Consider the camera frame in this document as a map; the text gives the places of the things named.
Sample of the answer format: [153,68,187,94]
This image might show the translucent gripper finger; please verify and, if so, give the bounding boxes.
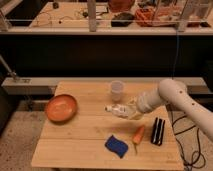
[126,97,137,107]
[127,111,143,120]

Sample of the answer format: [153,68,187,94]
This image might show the black floor cables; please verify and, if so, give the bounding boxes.
[170,109,209,171]

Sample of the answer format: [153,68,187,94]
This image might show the blue sponge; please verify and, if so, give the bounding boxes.
[105,135,129,158]

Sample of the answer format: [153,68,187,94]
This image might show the black object on bench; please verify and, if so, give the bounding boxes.
[111,12,134,27]

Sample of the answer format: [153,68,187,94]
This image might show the orange crate on bench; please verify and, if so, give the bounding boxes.
[135,7,182,27]

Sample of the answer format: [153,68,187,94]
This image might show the small clear plastic bottle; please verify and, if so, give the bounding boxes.
[105,104,128,118]

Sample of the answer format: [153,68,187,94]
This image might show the black rectangular block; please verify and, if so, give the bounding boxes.
[151,117,165,146]

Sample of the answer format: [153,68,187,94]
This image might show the blue hanging cable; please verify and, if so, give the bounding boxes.
[169,31,181,81]

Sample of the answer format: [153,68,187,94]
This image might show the orange carrot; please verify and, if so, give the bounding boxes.
[132,125,145,149]

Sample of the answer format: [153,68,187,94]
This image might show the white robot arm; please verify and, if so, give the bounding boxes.
[128,79,213,142]

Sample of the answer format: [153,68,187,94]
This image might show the wooden post on bench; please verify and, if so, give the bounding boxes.
[87,0,96,32]

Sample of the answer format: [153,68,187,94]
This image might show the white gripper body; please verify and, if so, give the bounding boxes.
[136,88,162,113]

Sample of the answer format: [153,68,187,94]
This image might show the orange bowl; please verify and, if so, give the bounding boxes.
[45,94,78,122]

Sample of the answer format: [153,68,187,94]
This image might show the translucent plastic cup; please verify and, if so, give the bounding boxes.
[110,80,124,101]

